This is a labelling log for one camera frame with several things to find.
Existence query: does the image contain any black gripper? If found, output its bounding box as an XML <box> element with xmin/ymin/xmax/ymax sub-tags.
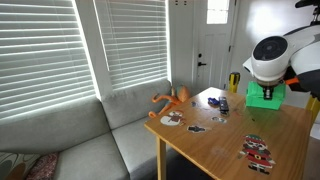
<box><xmin>262</xmin><ymin>85</ymin><xmax>276</xmax><ymax>101</ymax></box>

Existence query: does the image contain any green plastic lunch box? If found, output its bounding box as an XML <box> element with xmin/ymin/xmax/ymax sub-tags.
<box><xmin>245</xmin><ymin>80</ymin><xmax>287</xmax><ymax>111</ymax></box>

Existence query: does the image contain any small blue toy car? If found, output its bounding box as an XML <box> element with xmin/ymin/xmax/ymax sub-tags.
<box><xmin>207</xmin><ymin>97</ymin><xmax>220</xmax><ymax>107</ymax></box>

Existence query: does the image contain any wooden table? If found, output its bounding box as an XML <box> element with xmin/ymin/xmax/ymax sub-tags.
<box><xmin>144</xmin><ymin>86</ymin><xmax>314</xmax><ymax>180</ymax></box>

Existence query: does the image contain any white entrance door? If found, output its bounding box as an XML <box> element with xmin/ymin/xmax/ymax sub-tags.
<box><xmin>192</xmin><ymin>0</ymin><xmax>240</xmax><ymax>96</ymax></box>

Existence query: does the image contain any small black figure sticker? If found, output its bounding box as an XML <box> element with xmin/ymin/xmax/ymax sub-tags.
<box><xmin>186</xmin><ymin>125</ymin><xmax>207</xmax><ymax>134</ymax></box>

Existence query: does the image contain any orange octopus plush toy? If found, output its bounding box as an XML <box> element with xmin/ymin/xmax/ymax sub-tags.
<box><xmin>148</xmin><ymin>84</ymin><xmax>192</xmax><ymax>119</ymax></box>

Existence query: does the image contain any snowman sticker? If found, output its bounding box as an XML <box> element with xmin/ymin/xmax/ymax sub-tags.
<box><xmin>159</xmin><ymin>110</ymin><xmax>186</xmax><ymax>127</ymax></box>

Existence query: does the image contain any white window blind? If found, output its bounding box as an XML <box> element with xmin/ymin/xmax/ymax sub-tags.
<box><xmin>0</xmin><ymin>0</ymin><xmax>98</xmax><ymax>122</ymax></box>
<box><xmin>93</xmin><ymin>0</ymin><xmax>169</xmax><ymax>90</ymax></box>

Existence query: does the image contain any grey fabric sofa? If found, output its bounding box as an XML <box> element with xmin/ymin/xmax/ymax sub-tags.
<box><xmin>0</xmin><ymin>78</ymin><xmax>175</xmax><ymax>180</ymax></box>

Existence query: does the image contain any red patterned cushion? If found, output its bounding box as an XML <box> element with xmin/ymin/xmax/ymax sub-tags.
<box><xmin>25</xmin><ymin>152</ymin><xmax>60</xmax><ymax>180</ymax></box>

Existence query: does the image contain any oval patterned cushion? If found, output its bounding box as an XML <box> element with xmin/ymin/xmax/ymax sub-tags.
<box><xmin>0</xmin><ymin>151</ymin><xmax>42</xmax><ymax>180</ymax></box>

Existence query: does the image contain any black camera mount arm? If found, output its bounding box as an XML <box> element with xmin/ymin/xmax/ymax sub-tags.
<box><xmin>294</xmin><ymin>0</ymin><xmax>320</xmax><ymax>27</ymax></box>

